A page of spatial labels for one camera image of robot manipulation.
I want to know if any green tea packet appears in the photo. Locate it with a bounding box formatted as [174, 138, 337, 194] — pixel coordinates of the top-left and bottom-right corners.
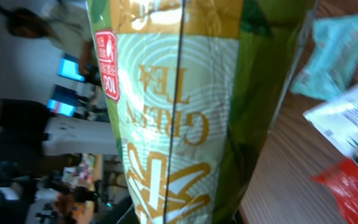
[87, 0, 318, 223]

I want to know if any teal snack packet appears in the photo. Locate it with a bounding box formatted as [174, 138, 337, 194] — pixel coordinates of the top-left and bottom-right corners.
[291, 14, 358, 101]

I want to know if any white tube gold cap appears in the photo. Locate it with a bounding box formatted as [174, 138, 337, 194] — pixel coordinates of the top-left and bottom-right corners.
[303, 84, 358, 157]

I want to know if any red orange pasta packet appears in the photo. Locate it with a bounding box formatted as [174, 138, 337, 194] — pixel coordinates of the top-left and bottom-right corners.
[313, 149, 358, 224]

